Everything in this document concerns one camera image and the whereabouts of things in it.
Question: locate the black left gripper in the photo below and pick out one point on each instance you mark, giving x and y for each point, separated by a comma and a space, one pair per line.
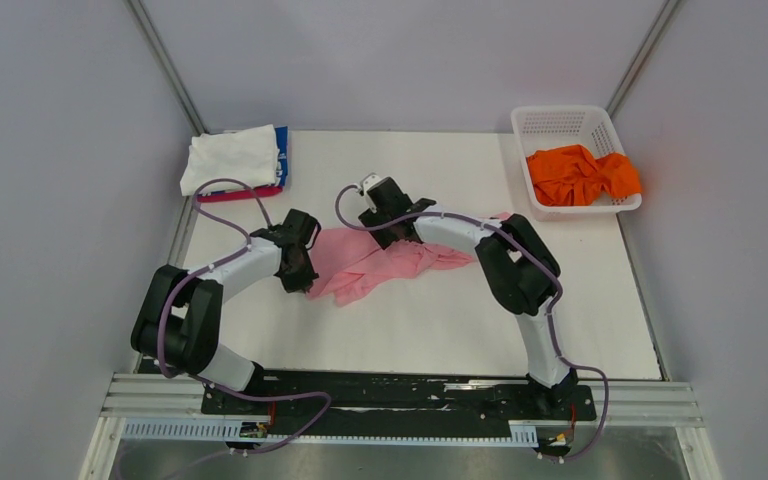
302, 283

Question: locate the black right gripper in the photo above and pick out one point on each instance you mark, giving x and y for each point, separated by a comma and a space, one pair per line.
386, 237

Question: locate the pink t-shirt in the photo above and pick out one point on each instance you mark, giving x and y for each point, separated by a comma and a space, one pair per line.
350, 264

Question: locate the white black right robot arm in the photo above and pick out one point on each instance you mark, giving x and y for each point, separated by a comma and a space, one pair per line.
520, 271

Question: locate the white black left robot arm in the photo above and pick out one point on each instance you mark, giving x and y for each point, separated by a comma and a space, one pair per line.
178, 323

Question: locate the magenta folded t-shirt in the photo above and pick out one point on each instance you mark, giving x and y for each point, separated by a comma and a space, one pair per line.
228, 195

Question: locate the white folded t-shirt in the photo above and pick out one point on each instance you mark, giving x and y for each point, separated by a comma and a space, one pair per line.
250, 156

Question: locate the blue folded t-shirt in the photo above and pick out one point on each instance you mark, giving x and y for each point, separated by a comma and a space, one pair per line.
282, 142

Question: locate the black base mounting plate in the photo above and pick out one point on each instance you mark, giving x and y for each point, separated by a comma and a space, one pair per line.
394, 403

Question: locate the white plastic basket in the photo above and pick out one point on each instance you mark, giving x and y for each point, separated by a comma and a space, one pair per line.
550, 126

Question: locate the orange t-shirt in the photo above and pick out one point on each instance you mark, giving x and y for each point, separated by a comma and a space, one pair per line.
571, 176

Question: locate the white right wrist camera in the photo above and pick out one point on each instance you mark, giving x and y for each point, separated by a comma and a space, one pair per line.
365, 187

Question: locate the white slotted cable duct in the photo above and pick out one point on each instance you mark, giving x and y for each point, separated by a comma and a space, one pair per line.
235, 432

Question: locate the silver aluminium front rail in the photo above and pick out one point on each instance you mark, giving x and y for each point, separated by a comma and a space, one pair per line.
631, 403

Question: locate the silver aluminium frame post right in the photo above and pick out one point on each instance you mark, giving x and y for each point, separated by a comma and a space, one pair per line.
656, 31

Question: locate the silver aluminium frame post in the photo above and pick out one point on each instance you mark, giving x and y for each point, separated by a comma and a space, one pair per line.
155, 44
656, 31

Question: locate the silver aluminium frame post left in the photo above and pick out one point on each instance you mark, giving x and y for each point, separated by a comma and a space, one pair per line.
155, 44

